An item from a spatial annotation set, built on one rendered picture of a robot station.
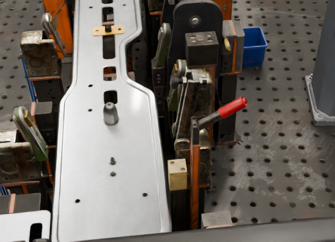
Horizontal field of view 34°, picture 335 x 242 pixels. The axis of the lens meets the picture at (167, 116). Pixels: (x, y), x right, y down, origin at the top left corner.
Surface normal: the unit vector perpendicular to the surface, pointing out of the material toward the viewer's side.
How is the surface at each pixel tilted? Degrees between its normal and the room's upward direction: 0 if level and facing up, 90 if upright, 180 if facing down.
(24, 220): 0
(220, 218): 0
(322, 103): 90
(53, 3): 90
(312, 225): 0
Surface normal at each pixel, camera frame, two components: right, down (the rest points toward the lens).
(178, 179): 0.10, 0.69
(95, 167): -0.02, -0.72
